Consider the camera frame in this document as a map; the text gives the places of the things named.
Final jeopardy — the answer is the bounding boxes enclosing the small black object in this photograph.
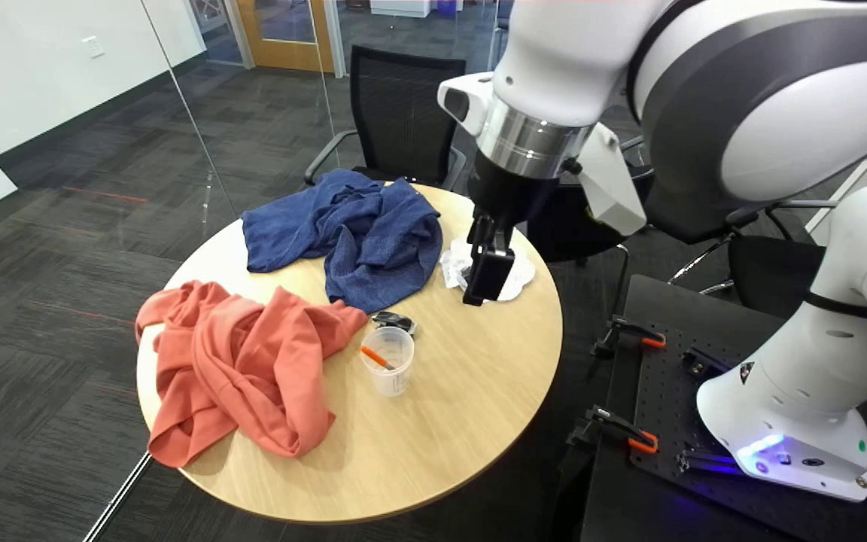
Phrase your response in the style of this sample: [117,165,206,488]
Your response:
[371,310,418,336]

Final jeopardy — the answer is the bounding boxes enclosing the clear plastic cup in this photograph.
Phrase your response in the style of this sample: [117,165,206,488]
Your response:
[360,326,415,397]

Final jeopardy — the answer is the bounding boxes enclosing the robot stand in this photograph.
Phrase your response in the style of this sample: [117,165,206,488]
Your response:
[552,274,867,542]

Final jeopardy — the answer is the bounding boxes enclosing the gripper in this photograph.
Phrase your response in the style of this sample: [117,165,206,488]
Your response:
[462,149,562,307]

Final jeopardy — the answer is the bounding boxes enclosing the crumpled white plastic wrap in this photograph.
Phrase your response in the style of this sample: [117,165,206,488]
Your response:
[439,236,537,303]

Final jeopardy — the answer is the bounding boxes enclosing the white cabinet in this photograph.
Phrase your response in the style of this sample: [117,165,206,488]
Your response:
[369,0,432,18]

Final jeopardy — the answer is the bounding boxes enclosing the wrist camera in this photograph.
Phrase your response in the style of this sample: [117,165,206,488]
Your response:
[575,123,649,236]

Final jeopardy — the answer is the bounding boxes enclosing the blue cloth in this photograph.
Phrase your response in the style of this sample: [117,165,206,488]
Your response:
[242,169,443,314]

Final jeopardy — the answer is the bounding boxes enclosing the black and orange clamp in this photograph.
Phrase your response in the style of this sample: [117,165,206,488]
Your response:
[590,314,668,360]
[567,404,661,457]

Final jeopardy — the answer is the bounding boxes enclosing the orange cloth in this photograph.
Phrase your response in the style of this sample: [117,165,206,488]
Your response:
[135,280,369,469]

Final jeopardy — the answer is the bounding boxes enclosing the black mesh office chair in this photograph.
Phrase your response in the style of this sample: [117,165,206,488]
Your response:
[303,44,469,190]

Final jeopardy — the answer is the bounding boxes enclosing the wooden door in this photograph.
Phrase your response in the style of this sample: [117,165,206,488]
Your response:
[236,0,338,75]

